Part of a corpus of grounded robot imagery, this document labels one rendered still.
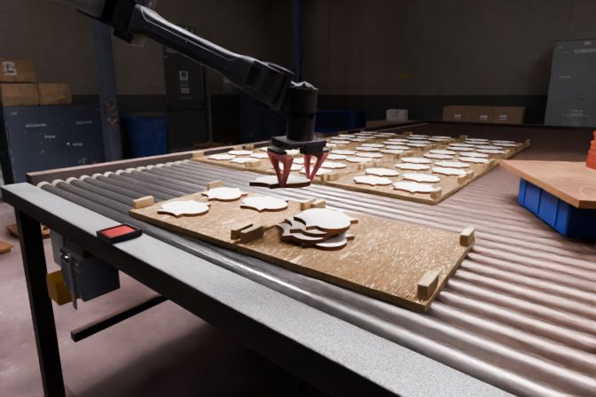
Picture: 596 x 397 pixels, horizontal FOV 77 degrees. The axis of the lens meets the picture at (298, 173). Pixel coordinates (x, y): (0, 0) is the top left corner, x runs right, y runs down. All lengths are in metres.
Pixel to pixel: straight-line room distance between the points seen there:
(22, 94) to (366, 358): 5.48
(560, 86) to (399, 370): 6.75
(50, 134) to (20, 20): 1.51
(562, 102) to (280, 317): 6.74
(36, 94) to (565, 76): 7.39
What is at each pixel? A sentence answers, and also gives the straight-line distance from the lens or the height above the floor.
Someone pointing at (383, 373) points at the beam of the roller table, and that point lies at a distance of 0.54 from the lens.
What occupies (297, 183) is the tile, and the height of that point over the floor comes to 1.07.
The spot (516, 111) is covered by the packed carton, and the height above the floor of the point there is 0.99.
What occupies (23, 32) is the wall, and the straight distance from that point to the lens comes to 6.28.
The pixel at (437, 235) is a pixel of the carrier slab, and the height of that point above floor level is 0.94.
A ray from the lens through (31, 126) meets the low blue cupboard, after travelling 5.67.
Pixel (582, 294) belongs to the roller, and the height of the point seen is 0.92.
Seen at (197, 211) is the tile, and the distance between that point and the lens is 1.05.
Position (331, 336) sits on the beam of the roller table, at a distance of 0.59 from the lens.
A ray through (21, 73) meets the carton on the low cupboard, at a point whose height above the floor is 1.50.
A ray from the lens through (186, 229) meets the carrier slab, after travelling 0.96.
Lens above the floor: 1.25
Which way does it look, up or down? 12 degrees down
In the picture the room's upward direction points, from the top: straight up
